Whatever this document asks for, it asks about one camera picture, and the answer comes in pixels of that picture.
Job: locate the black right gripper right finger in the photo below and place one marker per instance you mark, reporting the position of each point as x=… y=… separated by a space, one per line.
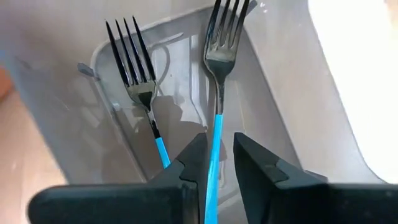
x=311 y=205

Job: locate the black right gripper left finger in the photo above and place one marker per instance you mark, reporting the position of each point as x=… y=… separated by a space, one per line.
x=109 y=205

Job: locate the grey plastic bin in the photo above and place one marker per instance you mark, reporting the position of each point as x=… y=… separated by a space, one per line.
x=280 y=109

